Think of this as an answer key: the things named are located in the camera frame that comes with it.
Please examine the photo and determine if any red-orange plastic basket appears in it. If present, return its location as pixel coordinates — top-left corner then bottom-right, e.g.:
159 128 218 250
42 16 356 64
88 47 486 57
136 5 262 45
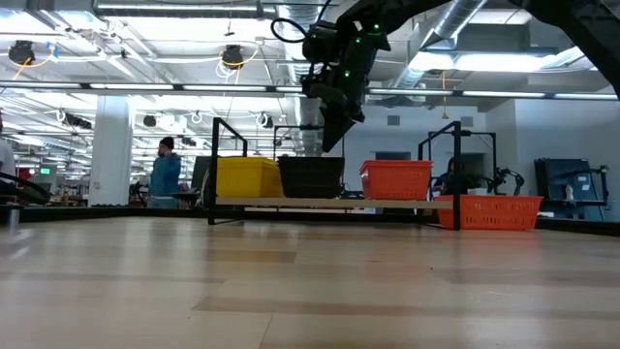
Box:
360 172 432 201
359 160 433 175
434 194 544 232

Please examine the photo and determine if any yellow plastic basket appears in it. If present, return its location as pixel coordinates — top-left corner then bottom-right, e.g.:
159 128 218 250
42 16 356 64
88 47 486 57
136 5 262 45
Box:
216 156 284 168
216 174 284 199
216 165 284 176

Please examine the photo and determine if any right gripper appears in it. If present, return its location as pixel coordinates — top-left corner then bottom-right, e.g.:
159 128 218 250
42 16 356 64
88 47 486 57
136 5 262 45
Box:
299 17 392 153

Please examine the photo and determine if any dark blue workstation panel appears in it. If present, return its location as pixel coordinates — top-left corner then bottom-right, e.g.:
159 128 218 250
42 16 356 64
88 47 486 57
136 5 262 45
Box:
534 158 611 222

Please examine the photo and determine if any long ceiling light strip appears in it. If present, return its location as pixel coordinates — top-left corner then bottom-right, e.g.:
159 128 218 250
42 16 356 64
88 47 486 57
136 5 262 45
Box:
0 80 620 102

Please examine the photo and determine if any black ceiling cable reel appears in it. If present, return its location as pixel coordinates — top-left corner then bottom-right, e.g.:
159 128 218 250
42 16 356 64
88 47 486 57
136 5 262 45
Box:
221 44 246 71
8 40 37 65

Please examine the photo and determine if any yellow hanging cord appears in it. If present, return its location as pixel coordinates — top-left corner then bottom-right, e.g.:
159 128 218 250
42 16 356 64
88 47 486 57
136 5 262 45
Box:
439 70 450 121

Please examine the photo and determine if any silver round ventilation duct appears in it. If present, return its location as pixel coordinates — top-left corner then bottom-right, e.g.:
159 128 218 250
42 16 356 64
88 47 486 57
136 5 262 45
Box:
278 0 335 157

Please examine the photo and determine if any silver slanted ventilation duct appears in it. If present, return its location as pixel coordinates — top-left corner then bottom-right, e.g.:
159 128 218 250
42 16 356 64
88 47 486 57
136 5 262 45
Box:
387 0 490 98

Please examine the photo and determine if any white pillar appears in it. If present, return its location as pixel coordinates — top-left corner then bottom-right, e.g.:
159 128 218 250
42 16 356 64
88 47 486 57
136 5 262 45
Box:
88 95 136 207

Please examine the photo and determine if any black looped cable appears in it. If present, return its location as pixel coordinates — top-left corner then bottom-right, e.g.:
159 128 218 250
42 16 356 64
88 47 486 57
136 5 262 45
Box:
269 0 335 46

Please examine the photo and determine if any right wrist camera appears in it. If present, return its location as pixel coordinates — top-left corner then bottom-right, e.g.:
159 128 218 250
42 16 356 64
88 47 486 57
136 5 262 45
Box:
302 21 340 64

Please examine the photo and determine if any person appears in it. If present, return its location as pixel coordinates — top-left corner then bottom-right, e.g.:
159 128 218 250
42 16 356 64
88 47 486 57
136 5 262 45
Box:
432 155 467 197
0 109 18 196
147 136 183 209

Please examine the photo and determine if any black curved bar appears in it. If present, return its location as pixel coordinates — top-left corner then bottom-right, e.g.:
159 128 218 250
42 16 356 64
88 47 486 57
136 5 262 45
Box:
0 172 52 206

